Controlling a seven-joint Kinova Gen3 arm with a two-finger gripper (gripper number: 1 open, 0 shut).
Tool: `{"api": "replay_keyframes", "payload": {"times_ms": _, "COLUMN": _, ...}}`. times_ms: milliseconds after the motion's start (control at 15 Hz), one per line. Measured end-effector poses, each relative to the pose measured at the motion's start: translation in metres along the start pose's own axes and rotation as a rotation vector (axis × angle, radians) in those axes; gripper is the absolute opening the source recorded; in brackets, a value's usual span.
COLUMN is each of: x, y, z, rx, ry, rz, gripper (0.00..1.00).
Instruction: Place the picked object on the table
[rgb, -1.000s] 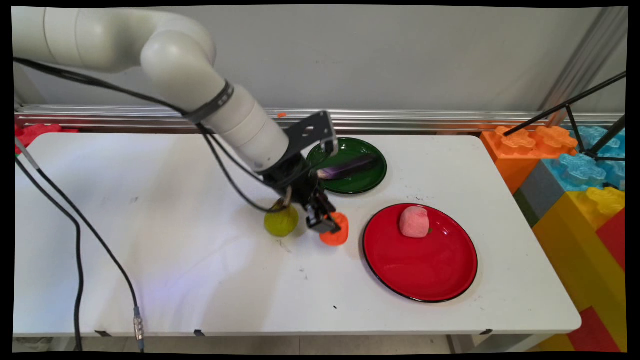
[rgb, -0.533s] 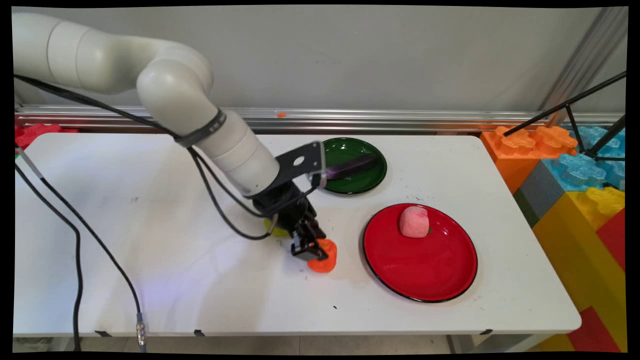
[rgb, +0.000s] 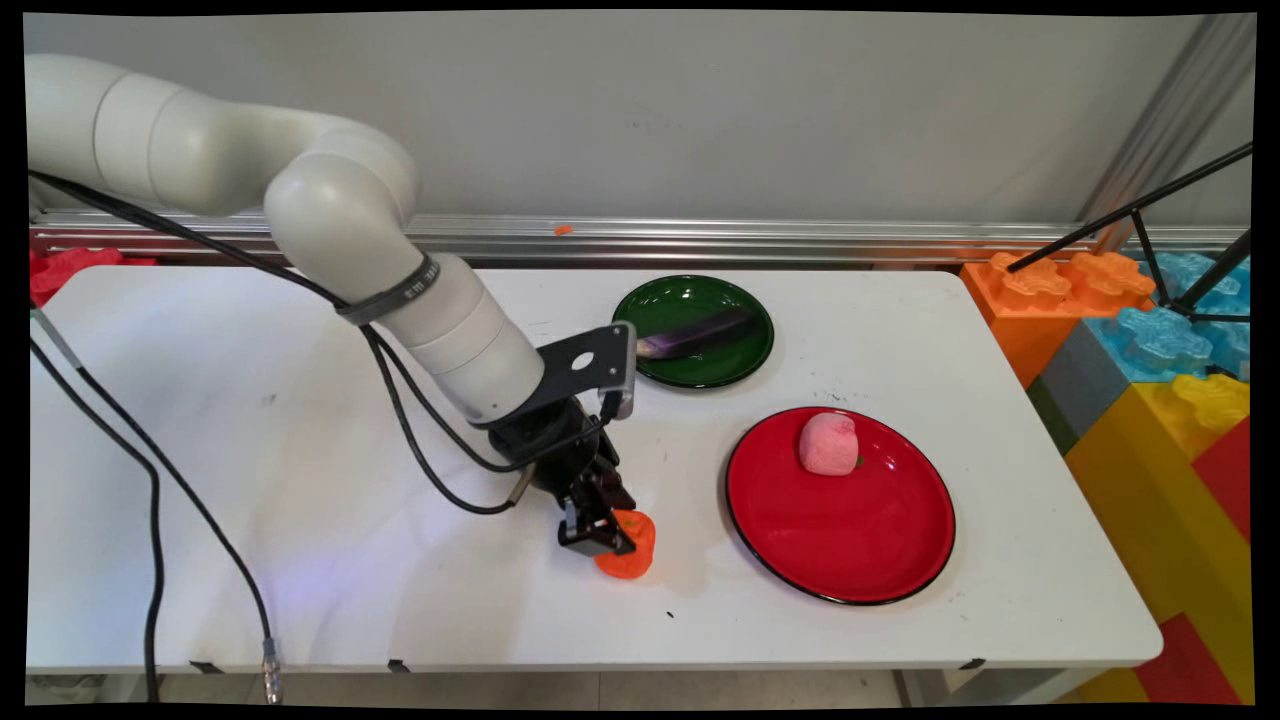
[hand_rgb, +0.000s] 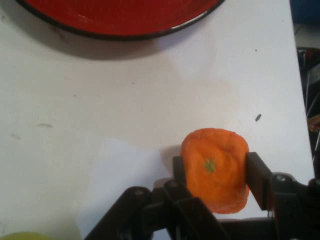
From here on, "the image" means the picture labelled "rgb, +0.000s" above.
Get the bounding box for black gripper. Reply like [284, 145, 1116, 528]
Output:
[488, 397, 639, 559]

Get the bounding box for orange toy pepper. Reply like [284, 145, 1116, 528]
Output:
[595, 509, 657, 580]

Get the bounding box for dark green plate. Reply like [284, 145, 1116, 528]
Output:
[611, 274, 775, 389]

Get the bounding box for purple toy eggplant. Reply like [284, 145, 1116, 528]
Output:
[636, 308, 754, 361]

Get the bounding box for pink toy peach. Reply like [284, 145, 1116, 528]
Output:
[798, 411, 861, 477]

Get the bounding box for red plate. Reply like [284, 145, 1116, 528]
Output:
[725, 406, 957, 607]

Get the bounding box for orange giant building block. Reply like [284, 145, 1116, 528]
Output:
[960, 250, 1157, 391]

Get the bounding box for grey giant building block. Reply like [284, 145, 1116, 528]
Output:
[1028, 320, 1131, 456]

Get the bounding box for yellow giant building block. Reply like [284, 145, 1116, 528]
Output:
[1065, 375, 1251, 701]

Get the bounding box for blue giant building block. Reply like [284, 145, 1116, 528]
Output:
[1085, 252, 1251, 386]

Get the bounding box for black tripod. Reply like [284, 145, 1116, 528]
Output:
[1005, 143, 1253, 326]

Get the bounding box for red block beside yellow block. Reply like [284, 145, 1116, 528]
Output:
[1190, 415, 1251, 546]

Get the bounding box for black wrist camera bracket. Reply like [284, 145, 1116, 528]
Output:
[470, 322, 639, 429]

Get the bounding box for black velcro strap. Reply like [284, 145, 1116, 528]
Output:
[334, 254, 442, 327]

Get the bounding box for aluminium rail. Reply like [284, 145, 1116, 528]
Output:
[30, 208, 1251, 269]

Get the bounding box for black cable with silver connector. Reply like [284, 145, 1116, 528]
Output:
[28, 172, 623, 706]

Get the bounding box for plain black cable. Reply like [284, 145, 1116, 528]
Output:
[28, 172, 523, 704]

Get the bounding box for aluminium frame post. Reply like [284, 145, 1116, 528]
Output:
[1080, 15, 1256, 251]

